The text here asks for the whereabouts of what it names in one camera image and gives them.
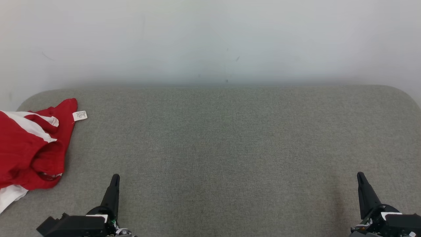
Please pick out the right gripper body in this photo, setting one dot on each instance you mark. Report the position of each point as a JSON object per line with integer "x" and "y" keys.
{"x": 371, "y": 227}

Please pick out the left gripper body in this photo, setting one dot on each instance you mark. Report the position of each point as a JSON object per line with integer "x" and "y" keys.
{"x": 111, "y": 227}

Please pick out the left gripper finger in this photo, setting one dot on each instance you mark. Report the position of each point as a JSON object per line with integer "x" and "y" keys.
{"x": 112, "y": 194}

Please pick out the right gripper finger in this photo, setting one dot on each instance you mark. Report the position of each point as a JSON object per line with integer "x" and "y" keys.
{"x": 365, "y": 197}

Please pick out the red shirt with white sleeves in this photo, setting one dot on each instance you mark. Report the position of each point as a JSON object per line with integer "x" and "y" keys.
{"x": 67, "y": 112}

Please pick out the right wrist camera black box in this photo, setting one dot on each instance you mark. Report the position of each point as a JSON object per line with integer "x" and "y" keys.
{"x": 404, "y": 223}

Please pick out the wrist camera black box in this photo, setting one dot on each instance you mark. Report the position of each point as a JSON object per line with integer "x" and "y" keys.
{"x": 404, "y": 223}
{"x": 75, "y": 227}

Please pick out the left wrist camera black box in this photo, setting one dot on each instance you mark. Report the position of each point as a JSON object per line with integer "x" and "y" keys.
{"x": 75, "y": 227}

